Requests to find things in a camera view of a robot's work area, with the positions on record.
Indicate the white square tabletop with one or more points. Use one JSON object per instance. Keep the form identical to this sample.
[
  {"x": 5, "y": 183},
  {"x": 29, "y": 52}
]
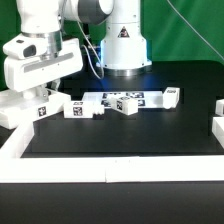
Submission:
[{"x": 16, "y": 107}]

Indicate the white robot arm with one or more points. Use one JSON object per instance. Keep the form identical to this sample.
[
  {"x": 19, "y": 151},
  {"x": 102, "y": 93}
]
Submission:
[{"x": 41, "y": 53}]

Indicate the black work mat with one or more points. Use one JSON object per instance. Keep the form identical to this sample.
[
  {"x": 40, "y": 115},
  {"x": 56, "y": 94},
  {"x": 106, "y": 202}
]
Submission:
[{"x": 153, "y": 132}]

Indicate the white U-shaped obstacle fence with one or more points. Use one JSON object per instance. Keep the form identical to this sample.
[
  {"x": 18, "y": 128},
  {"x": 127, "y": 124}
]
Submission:
[{"x": 16, "y": 169}]

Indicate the white base marker plate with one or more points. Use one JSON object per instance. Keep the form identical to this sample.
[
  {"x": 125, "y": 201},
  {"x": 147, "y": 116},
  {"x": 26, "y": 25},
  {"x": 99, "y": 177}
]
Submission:
[{"x": 145, "y": 99}]

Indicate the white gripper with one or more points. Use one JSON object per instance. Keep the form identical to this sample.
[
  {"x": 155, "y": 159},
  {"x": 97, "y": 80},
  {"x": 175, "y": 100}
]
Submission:
[{"x": 24, "y": 74}]

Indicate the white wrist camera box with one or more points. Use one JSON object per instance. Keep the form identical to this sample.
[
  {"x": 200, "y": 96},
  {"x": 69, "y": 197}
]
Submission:
[{"x": 20, "y": 47}]

